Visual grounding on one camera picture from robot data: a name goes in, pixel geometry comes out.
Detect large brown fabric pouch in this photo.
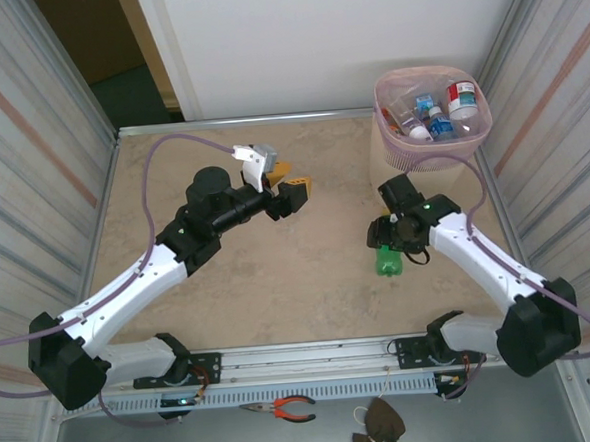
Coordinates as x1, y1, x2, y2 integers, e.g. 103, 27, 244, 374
361, 395, 408, 442

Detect red label water bottle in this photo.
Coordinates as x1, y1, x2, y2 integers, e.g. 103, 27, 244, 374
444, 80, 482, 137

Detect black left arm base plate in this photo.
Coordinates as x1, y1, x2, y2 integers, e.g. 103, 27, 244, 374
131, 352, 224, 391

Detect beige plastic bin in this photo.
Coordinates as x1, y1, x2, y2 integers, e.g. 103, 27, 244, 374
364, 61, 499, 200

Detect white door frame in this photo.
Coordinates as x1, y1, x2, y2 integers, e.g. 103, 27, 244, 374
133, 0, 205, 125

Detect white string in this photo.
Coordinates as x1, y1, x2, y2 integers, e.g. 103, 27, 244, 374
350, 364, 395, 427

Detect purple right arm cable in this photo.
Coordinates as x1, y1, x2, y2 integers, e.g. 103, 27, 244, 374
395, 145, 590, 403

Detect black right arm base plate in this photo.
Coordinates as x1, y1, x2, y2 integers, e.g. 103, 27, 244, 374
392, 330, 487, 372

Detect small circuit board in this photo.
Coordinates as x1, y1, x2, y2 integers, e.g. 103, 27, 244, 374
432, 370, 471, 403
158, 394, 207, 412

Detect unlabelled clear bottle white cap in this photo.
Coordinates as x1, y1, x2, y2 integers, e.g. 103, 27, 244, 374
387, 94, 434, 144

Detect pink plastic bin liner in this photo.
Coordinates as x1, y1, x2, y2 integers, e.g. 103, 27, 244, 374
371, 61, 497, 177

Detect orange handled pliers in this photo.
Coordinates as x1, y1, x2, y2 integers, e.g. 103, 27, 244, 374
238, 393, 318, 427

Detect grey slotted cable duct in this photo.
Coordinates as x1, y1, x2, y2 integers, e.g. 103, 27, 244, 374
52, 372, 440, 420

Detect green soda bottle yellow cap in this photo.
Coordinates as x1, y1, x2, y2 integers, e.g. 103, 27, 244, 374
371, 204, 406, 280

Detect brown wooden door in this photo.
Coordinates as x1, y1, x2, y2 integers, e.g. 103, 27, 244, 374
33, 0, 148, 88

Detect wide aluminium base rail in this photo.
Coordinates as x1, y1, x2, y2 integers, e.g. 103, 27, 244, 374
35, 319, 583, 401

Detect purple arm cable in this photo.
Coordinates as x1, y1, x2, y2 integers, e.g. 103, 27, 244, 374
395, 145, 590, 403
0, 129, 253, 436

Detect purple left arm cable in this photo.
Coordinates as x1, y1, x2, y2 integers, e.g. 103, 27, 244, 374
0, 129, 253, 436

